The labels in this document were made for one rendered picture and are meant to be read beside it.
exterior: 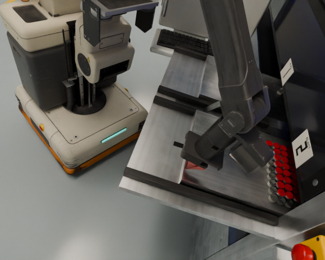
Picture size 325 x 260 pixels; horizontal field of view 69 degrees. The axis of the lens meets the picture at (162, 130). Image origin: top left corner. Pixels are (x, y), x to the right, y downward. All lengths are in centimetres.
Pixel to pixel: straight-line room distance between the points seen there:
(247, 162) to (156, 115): 36
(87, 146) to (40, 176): 38
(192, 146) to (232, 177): 19
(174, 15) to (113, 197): 110
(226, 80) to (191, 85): 48
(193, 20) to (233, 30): 96
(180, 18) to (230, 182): 93
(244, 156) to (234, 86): 14
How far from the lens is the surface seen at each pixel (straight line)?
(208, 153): 53
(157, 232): 150
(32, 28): 123
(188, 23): 136
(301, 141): 69
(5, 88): 218
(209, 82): 94
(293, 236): 63
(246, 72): 41
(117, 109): 156
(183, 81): 90
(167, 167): 64
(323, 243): 55
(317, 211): 58
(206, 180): 65
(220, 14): 41
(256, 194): 71
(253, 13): 136
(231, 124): 44
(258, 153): 47
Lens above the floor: 142
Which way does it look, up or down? 49 degrees down
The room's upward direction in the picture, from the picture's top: 19 degrees clockwise
